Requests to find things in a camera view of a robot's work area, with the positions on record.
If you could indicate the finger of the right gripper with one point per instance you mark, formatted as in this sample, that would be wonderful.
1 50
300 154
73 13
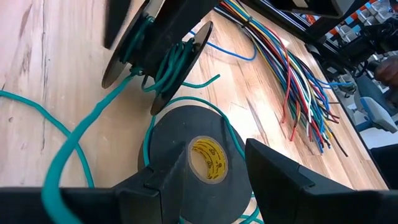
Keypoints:
115 18
177 25

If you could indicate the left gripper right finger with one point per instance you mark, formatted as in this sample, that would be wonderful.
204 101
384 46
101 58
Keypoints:
295 202

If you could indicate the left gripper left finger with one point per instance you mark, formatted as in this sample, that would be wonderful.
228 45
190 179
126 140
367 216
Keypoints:
93 205

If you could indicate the black plastic spool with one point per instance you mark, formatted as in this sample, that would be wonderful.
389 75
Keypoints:
202 37

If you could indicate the black reel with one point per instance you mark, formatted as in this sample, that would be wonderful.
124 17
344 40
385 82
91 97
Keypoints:
174 130

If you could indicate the blue grey office chair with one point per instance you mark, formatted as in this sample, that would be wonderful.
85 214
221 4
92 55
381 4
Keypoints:
376 115

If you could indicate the shelf of small parts bins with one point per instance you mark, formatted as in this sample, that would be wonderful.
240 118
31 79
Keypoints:
348 31

